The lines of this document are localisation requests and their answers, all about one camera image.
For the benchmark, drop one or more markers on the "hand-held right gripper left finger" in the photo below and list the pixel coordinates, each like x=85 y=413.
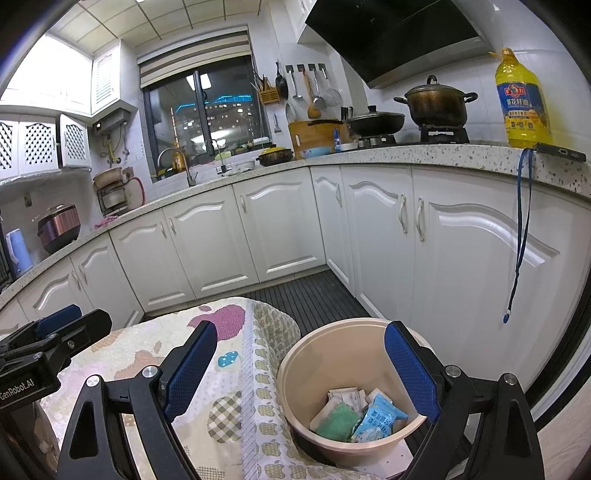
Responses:
x=189 y=369

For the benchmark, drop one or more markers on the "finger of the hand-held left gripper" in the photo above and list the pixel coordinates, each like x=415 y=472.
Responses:
x=87 y=327
x=57 y=318

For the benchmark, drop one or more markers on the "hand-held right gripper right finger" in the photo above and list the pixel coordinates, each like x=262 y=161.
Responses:
x=411 y=369

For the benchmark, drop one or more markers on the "blue plastic packet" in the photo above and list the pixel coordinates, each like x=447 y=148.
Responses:
x=378 y=417

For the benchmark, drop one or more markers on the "beige round bin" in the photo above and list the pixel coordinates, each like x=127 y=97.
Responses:
x=323 y=355

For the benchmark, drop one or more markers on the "green cloth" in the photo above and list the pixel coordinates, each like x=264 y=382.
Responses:
x=339 y=422

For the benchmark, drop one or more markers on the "printed apple pattern blanket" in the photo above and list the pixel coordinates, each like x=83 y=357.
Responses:
x=134 y=337

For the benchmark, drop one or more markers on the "light blue electric kettle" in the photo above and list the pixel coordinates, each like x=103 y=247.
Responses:
x=18 y=254

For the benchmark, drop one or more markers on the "copper rice cooker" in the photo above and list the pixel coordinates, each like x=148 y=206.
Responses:
x=57 y=230

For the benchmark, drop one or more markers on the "white perforated board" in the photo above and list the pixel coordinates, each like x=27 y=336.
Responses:
x=392 y=461

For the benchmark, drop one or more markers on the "pink dishcloth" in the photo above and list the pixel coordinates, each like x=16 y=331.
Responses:
x=107 y=223

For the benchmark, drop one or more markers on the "beige clay pot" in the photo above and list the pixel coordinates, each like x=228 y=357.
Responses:
x=108 y=176

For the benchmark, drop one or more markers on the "white base cabinets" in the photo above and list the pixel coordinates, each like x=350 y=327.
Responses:
x=277 y=221

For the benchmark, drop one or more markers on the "curved steel kitchen faucet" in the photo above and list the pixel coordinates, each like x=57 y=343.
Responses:
x=190 y=177

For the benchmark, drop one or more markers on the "brass kettle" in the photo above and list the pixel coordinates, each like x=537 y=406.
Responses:
x=178 y=160

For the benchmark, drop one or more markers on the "small straight faucet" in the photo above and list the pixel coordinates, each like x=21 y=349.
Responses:
x=222 y=168

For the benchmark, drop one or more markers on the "white water heater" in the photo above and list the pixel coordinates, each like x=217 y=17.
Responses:
x=113 y=121

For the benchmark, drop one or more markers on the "speckled kitchen countertop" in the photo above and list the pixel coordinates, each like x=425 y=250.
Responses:
x=461 y=154

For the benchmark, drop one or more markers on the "dark kitchen window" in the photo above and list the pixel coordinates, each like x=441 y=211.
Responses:
x=194 y=124

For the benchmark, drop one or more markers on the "yellow lidded black pot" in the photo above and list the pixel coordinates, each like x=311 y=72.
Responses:
x=274 y=156

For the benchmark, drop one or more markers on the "blue white bowl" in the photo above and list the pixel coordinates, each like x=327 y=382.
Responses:
x=316 y=153

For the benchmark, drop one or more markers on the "black gas stove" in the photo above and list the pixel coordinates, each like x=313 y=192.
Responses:
x=443 y=134

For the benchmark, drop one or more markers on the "small blue white bottle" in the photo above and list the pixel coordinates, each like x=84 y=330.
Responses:
x=337 y=139

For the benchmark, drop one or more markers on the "black lidded wok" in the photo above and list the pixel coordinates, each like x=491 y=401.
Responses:
x=374 y=123

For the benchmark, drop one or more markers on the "wooden cutting board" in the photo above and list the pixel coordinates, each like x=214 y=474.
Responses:
x=309 y=136

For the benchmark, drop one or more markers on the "black smartphone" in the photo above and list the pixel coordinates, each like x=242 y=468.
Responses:
x=561 y=152

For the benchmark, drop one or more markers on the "brass stockpot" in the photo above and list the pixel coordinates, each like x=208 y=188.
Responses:
x=436 y=106

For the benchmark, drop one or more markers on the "wooden spoon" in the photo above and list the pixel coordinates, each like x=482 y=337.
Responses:
x=313 y=110

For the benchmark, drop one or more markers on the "steel mesh skimmer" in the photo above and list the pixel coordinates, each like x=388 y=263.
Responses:
x=333 y=98

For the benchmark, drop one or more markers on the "yellow cooking oil bottle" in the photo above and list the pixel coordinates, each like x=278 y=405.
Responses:
x=521 y=106

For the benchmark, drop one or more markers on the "wooden utensil holder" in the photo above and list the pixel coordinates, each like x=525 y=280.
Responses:
x=268 y=94

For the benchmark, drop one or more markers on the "striped roller blind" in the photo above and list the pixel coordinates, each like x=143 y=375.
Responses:
x=194 y=55

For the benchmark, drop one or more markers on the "black hanging frying pan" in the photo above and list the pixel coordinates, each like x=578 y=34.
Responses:
x=281 y=85

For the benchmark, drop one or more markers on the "steel ladle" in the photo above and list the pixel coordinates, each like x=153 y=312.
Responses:
x=295 y=90

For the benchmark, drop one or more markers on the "black range hood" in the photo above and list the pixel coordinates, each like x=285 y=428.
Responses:
x=397 y=37

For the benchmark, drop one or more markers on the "white lattice wall cabinets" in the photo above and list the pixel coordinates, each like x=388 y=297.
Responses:
x=37 y=143

